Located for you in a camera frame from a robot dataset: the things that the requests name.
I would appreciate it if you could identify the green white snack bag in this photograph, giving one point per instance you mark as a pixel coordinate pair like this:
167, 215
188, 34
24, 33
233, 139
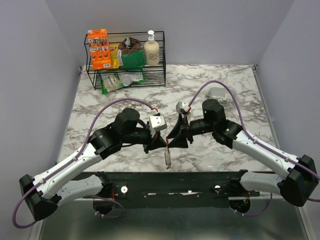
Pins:
110, 82

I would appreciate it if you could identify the red carabiner keyring with chain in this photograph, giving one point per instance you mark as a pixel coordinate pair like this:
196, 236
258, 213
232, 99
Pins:
167, 154

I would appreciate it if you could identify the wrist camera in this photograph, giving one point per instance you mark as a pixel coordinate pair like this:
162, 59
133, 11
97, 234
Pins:
184, 109
157, 123

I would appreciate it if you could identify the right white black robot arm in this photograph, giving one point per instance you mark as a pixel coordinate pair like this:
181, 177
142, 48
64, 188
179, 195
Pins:
294, 178

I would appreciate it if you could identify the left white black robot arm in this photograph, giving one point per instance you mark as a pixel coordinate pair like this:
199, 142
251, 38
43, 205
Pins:
44, 192

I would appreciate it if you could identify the black wire shelf rack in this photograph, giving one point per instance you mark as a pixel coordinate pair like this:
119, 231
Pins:
155, 76

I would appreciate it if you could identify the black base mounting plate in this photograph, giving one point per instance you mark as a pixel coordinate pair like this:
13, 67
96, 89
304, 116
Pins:
156, 189

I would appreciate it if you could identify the white green pouch bag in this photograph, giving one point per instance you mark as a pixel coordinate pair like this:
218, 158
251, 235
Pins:
128, 78

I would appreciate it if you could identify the orange product box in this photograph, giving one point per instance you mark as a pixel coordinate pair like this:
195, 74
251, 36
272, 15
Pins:
99, 49

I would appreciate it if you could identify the yellow snack bag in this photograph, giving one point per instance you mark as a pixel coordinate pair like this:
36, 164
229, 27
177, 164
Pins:
113, 48

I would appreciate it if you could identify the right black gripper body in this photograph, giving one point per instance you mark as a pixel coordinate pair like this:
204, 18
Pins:
201, 126

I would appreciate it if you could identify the cream soap pump bottle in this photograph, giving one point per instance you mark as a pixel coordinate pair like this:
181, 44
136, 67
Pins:
151, 50

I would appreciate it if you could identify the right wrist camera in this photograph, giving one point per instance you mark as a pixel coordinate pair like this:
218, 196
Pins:
184, 109

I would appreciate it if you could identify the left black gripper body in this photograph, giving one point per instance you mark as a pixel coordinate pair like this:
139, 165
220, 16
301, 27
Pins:
139, 136

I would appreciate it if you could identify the brown green coffee bag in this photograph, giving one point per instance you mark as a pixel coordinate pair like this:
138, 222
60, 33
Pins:
130, 54

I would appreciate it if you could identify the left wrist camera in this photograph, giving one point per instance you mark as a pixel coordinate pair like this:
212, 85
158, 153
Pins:
157, 123

